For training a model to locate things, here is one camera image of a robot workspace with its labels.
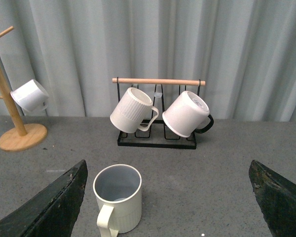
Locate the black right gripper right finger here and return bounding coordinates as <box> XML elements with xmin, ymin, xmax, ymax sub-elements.
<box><xmin>249</xmin><ymin>160</ymin><xmax>296</xmax><ymax>237</ymax></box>

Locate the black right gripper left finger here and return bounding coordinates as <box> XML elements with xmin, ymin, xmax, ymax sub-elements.
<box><xmin>0</xmin><ymin>160</ymin><xmax>88</xmax><ymax>237</ymax></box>

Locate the cream ribbed mug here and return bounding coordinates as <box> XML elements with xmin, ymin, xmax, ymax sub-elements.
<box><xmin>110</xmin><ymin>87</ymin><xmax>159</xmax><ymax>133</ymax></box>
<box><xmin>93</xmin><ymin>164</ymin><xmax>142</xmax><ymax>237</ymax></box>

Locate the wooden mug tree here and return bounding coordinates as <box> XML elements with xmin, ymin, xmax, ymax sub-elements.
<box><xmin>0</xmin><ymin>26</ymin><xmax>48</xmax><ymax>152</ymax></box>

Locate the white mug on tree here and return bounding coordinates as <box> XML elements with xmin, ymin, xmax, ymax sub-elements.
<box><xmin>10</xmin><ymin>79</ymin><xmax>49</xmax><ymax>113</ymax></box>

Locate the cream ribbed hanging mug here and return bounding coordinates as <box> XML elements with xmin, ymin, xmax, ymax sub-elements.
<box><xmin>110</xmin><ymin>87</ymin><xmax>159</xmax><ymax>133</ymax></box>

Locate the white mug black handle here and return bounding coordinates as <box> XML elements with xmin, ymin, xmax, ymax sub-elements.
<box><xmin>162</xmin><ymin>91</ymin><xmax>214</xmax><ymax>138</ymax></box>

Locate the black wire mug rack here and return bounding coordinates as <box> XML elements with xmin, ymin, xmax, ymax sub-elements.
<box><xmin>112</xmin><ymin>77</ymin><xmax>206</xmax><ymax>150</ymax></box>

